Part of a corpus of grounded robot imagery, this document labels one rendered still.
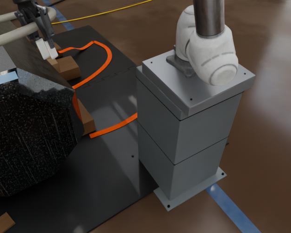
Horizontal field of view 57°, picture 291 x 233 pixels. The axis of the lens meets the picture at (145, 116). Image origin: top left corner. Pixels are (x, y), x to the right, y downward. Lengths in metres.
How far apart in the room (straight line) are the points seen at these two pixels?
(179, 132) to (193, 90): 0.22
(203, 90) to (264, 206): 1.00
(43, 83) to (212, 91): 0.85
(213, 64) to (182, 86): 0.26
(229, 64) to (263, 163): 1.25
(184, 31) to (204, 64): 0.22
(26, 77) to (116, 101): 1.13
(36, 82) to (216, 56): 0.90
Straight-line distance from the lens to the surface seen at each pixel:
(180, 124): 1.24
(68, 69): 2.70
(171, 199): 1.81
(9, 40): 0.97
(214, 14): 0.96
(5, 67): 1.47
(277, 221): 1.93
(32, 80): 1.47
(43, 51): 1.06
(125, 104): 2.38
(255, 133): 2.32
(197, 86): 1.22
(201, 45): 1.00
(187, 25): 1.18
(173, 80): 1.24
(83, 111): 2.19
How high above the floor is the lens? 1.60
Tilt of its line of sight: 45 degrees down
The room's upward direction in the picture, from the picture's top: straight up
